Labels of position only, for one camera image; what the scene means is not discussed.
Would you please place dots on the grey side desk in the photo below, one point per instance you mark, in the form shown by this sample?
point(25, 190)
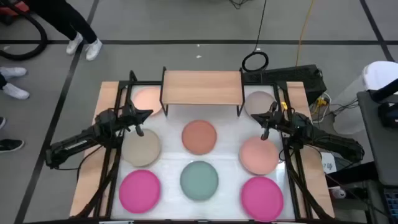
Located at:
point(377, 146)

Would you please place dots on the white lined trash bin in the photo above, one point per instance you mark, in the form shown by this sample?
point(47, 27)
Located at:
point(377, 74)

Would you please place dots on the beige plate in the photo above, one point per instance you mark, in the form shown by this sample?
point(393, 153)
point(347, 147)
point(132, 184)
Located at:
point(141, 148)

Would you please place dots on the light peach plate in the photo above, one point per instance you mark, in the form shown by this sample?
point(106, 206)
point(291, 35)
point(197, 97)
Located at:
point(146, 98)

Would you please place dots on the teal plate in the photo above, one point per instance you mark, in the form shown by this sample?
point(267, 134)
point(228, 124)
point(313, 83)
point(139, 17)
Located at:
point(199, 180)

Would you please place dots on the black computer tower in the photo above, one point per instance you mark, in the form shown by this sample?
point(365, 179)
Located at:
point(289, 79)

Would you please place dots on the grey-beige plate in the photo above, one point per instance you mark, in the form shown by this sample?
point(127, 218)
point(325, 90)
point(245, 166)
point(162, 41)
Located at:
point(258, 102)

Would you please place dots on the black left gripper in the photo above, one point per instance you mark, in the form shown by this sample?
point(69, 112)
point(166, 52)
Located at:
point(129, 115)

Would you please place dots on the black metal frame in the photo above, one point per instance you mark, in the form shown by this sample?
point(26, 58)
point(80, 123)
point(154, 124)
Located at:
point(300, 177)
point(105, 174)

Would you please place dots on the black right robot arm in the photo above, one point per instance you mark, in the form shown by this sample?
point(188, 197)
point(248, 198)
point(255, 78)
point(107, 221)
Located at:
point(335, 143)

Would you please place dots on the red vacuum cleaner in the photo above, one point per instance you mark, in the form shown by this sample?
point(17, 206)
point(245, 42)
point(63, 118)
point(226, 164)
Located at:
point(11, 11)

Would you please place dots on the white paper label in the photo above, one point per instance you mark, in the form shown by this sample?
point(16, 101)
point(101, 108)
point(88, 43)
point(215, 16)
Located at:
point(329, 163)

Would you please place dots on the person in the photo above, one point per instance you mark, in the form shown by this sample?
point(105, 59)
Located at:
point(12, 90)
point(11, 145)
point(66, 21)

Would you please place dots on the terracotta orange plate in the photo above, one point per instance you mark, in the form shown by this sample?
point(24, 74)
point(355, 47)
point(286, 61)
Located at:
point(199, 137)

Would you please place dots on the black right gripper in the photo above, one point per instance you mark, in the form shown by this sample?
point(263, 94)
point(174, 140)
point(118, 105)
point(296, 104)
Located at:
point(280, 119)

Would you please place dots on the salmon pink plate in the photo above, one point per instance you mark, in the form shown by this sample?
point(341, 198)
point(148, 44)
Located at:
point(259, 156)

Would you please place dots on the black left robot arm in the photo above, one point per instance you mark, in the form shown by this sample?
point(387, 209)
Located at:
point(77, 143)

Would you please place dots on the wooden shelf with black frame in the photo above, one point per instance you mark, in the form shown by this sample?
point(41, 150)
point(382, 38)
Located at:
point(202, 87)

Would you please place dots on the magenta plate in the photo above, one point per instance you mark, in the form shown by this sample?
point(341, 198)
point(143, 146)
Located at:
point(139, 191)
point(261, 199)

